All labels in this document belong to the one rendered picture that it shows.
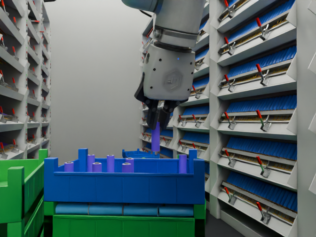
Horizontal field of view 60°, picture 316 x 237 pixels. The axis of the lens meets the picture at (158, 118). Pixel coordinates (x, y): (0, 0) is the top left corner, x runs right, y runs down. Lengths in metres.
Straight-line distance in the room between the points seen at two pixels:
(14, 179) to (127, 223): 0.21
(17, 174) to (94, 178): 0.14
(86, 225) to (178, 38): 0.38
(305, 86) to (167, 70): 0.63
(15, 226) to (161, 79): 0.34
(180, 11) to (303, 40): 0.66
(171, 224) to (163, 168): 0.21
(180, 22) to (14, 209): 0.40
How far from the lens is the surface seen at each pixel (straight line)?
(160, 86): 0.53
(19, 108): 2.16
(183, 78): 0.54
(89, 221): 0.56
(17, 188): 0.47
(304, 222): 1.11
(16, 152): 2.00
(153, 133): 0.59
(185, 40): 0.51
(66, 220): 0.57
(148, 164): 0.71
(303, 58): 1.08
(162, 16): 0.51
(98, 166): 0.55
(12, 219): 0.48
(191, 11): 0.51
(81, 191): 0.55
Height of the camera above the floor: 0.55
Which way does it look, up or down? 1 degrees up
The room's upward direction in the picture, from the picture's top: straight up
